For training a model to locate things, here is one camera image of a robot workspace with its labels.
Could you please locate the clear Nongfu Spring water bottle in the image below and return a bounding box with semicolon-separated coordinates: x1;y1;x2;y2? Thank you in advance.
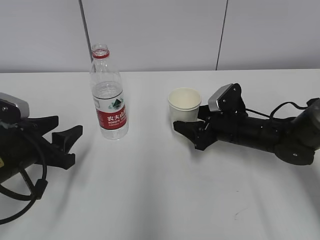
89;44;129;140

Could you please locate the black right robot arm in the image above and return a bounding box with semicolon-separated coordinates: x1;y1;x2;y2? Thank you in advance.
173;98;320;166

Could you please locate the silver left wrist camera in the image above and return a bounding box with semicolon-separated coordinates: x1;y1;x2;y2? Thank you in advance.
0;92;30;123

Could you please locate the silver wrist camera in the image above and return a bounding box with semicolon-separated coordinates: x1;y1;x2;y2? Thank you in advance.
208;83;246;116
0;92;30;123

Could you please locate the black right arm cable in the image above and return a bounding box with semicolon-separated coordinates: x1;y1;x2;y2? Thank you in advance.
243;101;313;121

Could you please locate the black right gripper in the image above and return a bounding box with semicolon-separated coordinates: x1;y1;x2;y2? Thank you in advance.
173;105;240;151

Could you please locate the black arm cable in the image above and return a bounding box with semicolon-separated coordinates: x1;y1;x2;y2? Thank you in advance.
0;129;49;225
243;101;313;121

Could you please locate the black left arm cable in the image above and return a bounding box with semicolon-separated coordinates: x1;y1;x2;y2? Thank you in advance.
0;129;49;225

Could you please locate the white paper cup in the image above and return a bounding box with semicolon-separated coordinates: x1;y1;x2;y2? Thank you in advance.
168;87;202;128

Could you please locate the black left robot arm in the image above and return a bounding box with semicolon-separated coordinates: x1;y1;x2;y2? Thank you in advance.
0;115;83;183

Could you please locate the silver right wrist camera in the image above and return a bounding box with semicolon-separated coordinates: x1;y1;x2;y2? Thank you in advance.
208;83;246;116

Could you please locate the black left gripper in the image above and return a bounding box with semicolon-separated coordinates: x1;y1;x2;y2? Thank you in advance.
14;115;83;170

